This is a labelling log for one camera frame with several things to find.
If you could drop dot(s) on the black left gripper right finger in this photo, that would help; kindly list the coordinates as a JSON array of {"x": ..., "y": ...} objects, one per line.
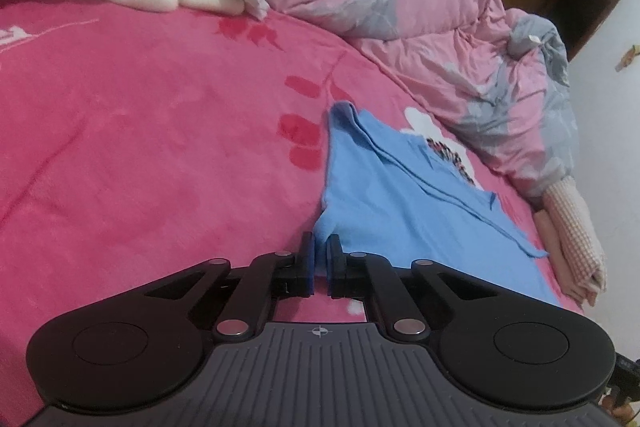
[{"x": 376, "y": 283}]

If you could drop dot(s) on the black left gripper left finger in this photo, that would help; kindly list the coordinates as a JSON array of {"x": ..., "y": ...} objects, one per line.
[{"x": 268, "y": 279}]

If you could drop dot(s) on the light blue shirt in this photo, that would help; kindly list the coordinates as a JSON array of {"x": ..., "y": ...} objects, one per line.
[{"x": 388, "y": 193}]

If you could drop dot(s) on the pink floral bed sheet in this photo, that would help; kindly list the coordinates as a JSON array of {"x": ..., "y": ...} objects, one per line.
[{"x": 136, "y": 144}]

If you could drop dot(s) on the pink checked folded cloth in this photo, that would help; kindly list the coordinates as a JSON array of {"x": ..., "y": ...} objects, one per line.
[{"x": 577, "y": 257}]

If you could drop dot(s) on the pink and grey quilt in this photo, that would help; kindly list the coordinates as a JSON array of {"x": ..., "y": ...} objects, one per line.
[{"x": 497, "y": 78}]

